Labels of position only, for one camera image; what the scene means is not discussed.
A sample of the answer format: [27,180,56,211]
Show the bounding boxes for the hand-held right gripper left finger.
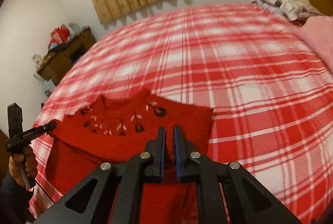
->
[34,126,167,224]

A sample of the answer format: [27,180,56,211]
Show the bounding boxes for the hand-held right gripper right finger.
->
[174,126,302,224]

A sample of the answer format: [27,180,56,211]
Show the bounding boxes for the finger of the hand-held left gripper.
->
[32,121,57,137]

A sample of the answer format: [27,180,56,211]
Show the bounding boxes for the red knitted sweater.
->
[45,87,214,224]

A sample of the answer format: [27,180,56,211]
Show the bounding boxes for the person's left forearm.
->
[0,174,34,224]

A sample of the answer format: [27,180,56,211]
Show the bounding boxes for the person's left hand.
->
[9,147,38,188]

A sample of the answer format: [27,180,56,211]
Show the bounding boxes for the brown wooden desk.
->
[36,28,97,85]

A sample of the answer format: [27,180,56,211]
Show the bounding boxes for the red plaid bedsheet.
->
[29,3,333,224]

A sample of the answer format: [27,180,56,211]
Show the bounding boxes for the grey patterned pillow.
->
[251,0,326,22]

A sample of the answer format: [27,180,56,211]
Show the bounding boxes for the pink floral pillow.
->
[299,16,333,68]

